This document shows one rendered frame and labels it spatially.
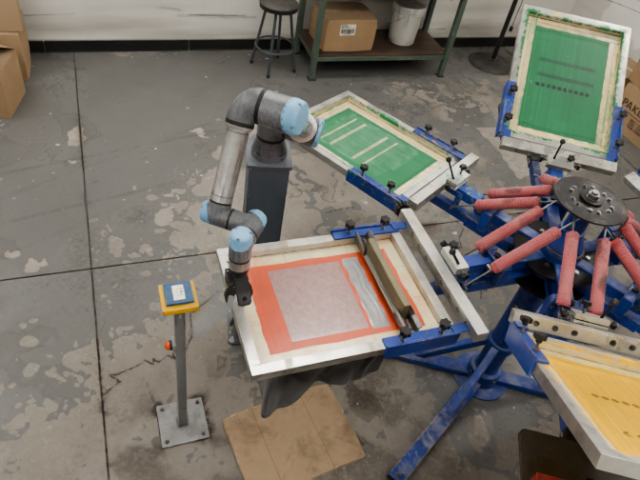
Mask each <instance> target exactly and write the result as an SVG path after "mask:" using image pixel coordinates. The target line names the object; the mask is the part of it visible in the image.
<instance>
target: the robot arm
mask: <svg viewBox="0 0 640 480"><path fill-rule="evenodd" d="M225 123H226V125H227V130H226V134H225V138H224V142H223V147H222V150H221V154H220V158H219V163H218V167H217V171H216V174H215V179H214V183H213V187H212V191H211V196H210V200H206V201H205V202H204V203H203V204H202V206H201V209H200V211H199V218H200V219H201V220H202V221H204V222H206V223H209V224H210V225H214V226H216V227H219V228H222V229H225V230H230V238H229V260H227V263H228V265H229V268H228V269H225V281H226V283H227V288H226V289H225V291H224V297H225V300H226V303H227V307H228V308H229V309H230V310H231V309H232V305H233V300H234V299H235V294H236V297H237V303H238V306H239V307H245V306H249V305H250V304H251V297H252V294H253V290H252V287H251V284H250V282H249V277H248V272H249V270H250V260H251V250H252V247H253V246H254V244H255V242H256V240H257V239H258V237H259V235H260V234H261V232H262V231H263V230H264V227H265V226H266V224H267V217H266V215H265V214H264V213H263V212H262V211H260V210H250V211H248V212H247V213H245V212H242V211H240V210H235V209H232V208H231V204H232V200H233V196H234V193H235V189H236V185H237V181H238V177H239V173H240V169H241V165H242V161H243V157H244V153H245V149H246V145H247V142H248V138H249V134H250V132H251V131H252V130H253V129H254V125H255V124H256V125H257V133H256V137H255V139H254V141H253V143H252V145H251V150H250V153H251V155H252V157H253V158H254V159H256V160H257V161H259V162H262V163H265V164H278V163H281V162H283V161H284V160H285V159H286V158H287V154H288V149H287V144H286V140H285V139H287V140H290V141H293V142H296V143H299V144H302V145H305V146H308V147H312V148H316V147H317V146H318V143H319V140H320V137H321V134H322V131H323V128H324V124H325V121H324V120H323V119H320V118H319V117H318V118H317V117H314V116H312V115H310V114H309V106H308V104H307V103H306V102H305V101H303V100H301V99H300V98H296V97H291V96H288V95H285V94H282V93H279V92H275V91H272V90H266V89H264V88H251V89H248V90H245V91H243V92H242V93H241V94H239V95H238V96H237V97H236V98H235V100H234V101H233V102H232V104H231V105H230V108H229V110H228V112H227V116H226V120H225Z"/></svg>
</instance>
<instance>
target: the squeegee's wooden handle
mask: <svg viewBox="0 0 640 480"><path fill-rule="evenodd" d="M366 249H367V250H366V255H367V256H368V258H369V260H370V261H371V263H372V265H373V267H374V269H375V271H376V273H377V275H378V277H379V278H380V280H381V282H382V284H383V286H384V288H385V290H386V292H387V294H388V296H389V297H390V300H391V302H392V304H393V305H394V307H395V308H396V309H398V310H399V312H400V314H401V316H402V318H406V317H407V315H408V313H409V310H410V302H409V300H408V298H407V297H406V295H405V293H404V292H403V290H402V289H401V287H400V285H399V283H398V281H397V279H396V278H395V276H394V274H393V272H392V270H391V269H390V266H389V264H388V262H387V260H386V259H385V257H384V255H383V253H382V251H380V249H379V247H378V245H377V243H376V241H375V240H374V238H370V239H368V241H367V244H366Z"/></svg>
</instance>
